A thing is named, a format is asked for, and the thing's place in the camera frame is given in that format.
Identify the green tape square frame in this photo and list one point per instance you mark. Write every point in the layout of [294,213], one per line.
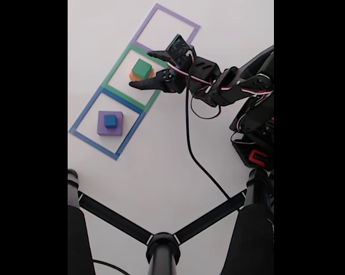
[117,65]

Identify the red table clamp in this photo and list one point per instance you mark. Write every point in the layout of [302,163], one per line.
[258,158]

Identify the purple square block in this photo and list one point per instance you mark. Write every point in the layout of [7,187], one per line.
[102,126]

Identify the blue tape square frame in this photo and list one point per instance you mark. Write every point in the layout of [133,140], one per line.
[93,144]

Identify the orange square block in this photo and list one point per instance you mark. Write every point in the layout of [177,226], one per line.
[133,76]

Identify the green cube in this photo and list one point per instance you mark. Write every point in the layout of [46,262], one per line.
[141,68]

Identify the black camera tripod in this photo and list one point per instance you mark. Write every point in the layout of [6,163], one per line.
[162,252]

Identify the purple tape square frame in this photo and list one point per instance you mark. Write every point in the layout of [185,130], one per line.
[149,17]

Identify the small blue cube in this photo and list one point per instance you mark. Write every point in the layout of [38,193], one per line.
[110,121]

